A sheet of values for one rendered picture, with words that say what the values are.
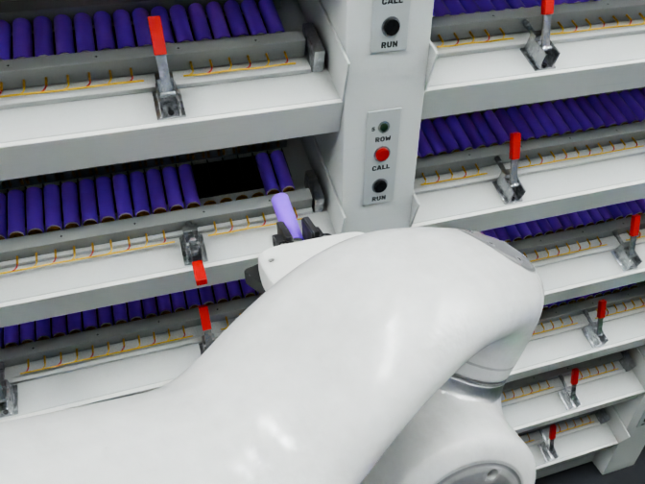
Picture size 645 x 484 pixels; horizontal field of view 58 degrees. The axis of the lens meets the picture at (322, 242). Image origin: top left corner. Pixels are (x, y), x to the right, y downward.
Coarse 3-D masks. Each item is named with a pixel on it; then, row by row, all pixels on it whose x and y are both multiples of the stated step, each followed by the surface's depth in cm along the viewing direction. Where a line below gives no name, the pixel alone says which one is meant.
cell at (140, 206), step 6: (132, 174) 74; (138, 174) 74; (132, 180) 74; (138, 180) 74; (144, 180) 75; (132, 186) 73; (138, 186) 73; (144, 186) 74; (132, 192) 73; (138, 192) 72; (144, 192) 73; (132, 198) 73; (138, 198) 72; (144, 198) 72; (138, 204) 72; (144, 204) 72; (138, 210) 71; (144, 210) 71
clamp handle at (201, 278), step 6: (192, 240) 68; (192, 246) 69; (192, 252) 68; (198, 252) 68; (192, 258) 67; (198, 258) 67; (192, 264) 66; (198, 264) 66; (198, 270) 65; (198, 276) 64; (204, 276) 64; (198, 282) 64; (204, 282) 64
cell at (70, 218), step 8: (64, 184) 72; (72, 184) 72; (64, 192) 71; (72, 192) 72; (64, 200) 71; (72, 200) 71; (64, 208) 70; (72, 208) 70; (64, 216) 70; (72, 216) 70; (64, 224) 69; (80, 224) 70
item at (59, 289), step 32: (288, 160) 81; (320, 160) 75; (0, 192) 73; (256, 192) 77; (320, 192) 74; (256, 224) 74; (320, 224) 75; (128, 256) 70; (160, 256) 70; (224, 256) 71; (256, 256) 71; (0, 288) 66; (32, 288) 66; (64, 288) 66; (96, 288) 67; (128, 288) 69; (160, 288) 71; (192, 288) 73; (0, 320) 66; (32, 320) 68
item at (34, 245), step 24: (288, 192) 74; (144, 216) 70; (168, 216) 70; (192, 216) 71; (216, 216) 72; (240, 216) 73; (264, 216) 73; (0, 240) 66; (24, 240) 67; (48, 240) 67; (72, 240) 67; (96, 240) 69; (120, 240) 70; (48, 264) 67
